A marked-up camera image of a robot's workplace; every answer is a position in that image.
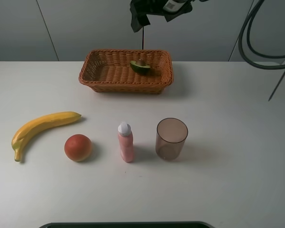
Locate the halved avocado with pit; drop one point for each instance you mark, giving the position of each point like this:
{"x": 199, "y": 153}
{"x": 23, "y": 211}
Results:
{"x": 139, "y": 67}

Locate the orange red peach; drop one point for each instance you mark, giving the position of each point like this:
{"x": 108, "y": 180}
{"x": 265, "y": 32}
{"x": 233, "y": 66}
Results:
{"x": 78, "y": 147}

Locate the translucent brown plastic cup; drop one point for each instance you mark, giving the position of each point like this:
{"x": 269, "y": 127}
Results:
{"x": 170, "y": 138}

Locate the black cloth covered device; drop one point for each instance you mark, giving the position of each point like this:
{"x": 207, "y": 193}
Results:
{"x": 169, "y": 9}

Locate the woven wicker basket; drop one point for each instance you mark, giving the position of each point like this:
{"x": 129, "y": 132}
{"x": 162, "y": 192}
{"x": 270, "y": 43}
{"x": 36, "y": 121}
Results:
{"x": 108, "y": 70}

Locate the yellow banana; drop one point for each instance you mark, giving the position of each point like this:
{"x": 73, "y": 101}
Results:
{"x": 25, "y": 133}

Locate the thin black rod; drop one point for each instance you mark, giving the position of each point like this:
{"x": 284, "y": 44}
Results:
{"x": 277, "y": 85}

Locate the pink bottle white cap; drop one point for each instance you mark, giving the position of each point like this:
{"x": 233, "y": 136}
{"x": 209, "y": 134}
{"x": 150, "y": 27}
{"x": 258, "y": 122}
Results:
{"x": 125, "y": 138}

